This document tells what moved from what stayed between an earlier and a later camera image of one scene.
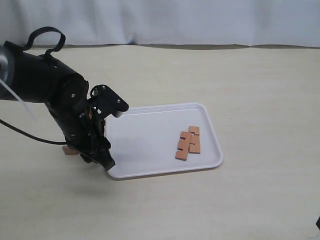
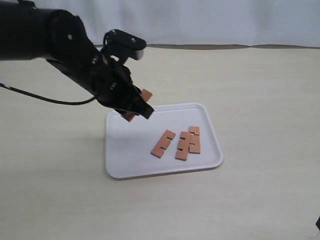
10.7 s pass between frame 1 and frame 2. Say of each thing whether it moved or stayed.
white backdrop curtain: stayed
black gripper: moved
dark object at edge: stayed
